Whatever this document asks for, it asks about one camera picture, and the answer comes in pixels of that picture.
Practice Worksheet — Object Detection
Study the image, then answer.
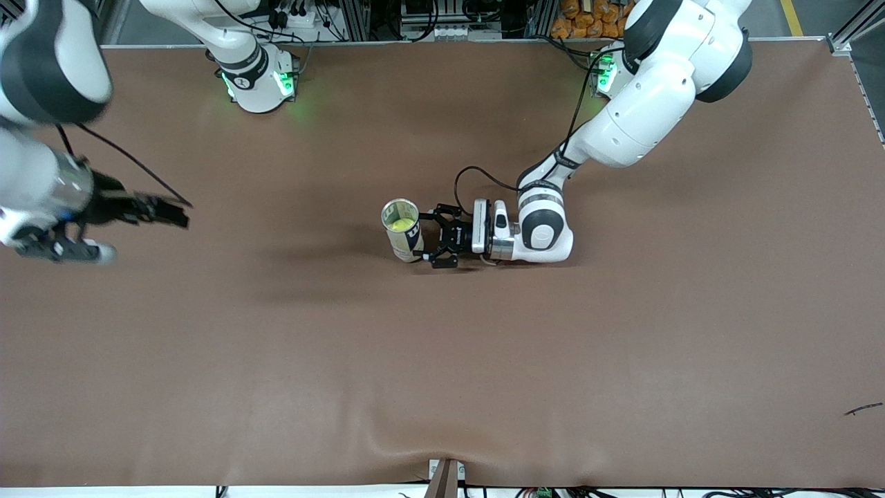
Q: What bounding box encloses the metal table edge bracket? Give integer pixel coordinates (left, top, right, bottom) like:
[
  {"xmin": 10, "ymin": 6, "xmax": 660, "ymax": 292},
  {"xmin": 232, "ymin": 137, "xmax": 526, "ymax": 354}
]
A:
[{"xmin": 428, "ymin": 457, "xmax": 467, "ymax": 498}]

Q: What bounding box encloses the white blue Wilson ball can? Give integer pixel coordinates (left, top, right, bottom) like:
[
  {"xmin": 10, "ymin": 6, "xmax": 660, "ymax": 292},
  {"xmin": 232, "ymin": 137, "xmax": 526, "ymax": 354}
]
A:
[{"xmin": 380, "ymin": 198, "xmax": 427, "ymax": 264}]

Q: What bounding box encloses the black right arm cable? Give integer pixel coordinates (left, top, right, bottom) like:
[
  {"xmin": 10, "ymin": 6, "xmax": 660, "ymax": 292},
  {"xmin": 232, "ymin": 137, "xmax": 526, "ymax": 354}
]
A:
[{"xmin": 54, "ymin": 121, "xmax": 195, "ymax": 209}]

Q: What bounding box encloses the aluminium frame post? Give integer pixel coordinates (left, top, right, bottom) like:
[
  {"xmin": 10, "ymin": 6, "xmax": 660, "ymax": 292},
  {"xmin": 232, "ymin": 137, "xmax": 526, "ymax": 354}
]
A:
[
  {"xmin": 343, "ymin": 0, "xmax": 372, "ymax": 41},
  {"xmin": 528, "ymin": 0, "xmax": 558, "ymax": 39}
]

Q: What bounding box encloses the pile of orange objects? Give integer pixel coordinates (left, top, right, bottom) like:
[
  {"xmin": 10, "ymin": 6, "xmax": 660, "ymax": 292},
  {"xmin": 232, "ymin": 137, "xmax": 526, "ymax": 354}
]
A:
[{"xmin": 550, "ymin": 0, "xmax": 631, "ymax": 41}]

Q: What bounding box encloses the white socket strip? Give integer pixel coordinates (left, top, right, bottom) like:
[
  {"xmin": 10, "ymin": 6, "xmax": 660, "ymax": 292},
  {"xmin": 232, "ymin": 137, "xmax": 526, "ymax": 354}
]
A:
[{"xmin": 402, "ymin": 24, "xmax": 479, "ymax": 41}]

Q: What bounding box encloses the white power strip with plugs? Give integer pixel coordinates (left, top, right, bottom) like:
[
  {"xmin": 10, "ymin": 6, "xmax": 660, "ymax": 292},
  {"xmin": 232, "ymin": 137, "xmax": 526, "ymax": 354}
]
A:
[{"xmin": 272, "ymin": 4, "xmax": 317, "ymax": 30}]

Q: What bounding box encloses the aluminium frame profile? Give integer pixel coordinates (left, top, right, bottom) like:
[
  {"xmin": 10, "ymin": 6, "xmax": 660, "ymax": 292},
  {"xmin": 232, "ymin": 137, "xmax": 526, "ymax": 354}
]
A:
[{"xmin": 827, "ymin": 0, "xmax": 885, "ymax": 147}]

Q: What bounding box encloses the brown table cover sheet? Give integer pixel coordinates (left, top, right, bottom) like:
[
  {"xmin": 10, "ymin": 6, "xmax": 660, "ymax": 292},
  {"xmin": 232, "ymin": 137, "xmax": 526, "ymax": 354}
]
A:
[{"xmin": 0, "ymin": 38, "xmax": 885, "ymax": 489}]

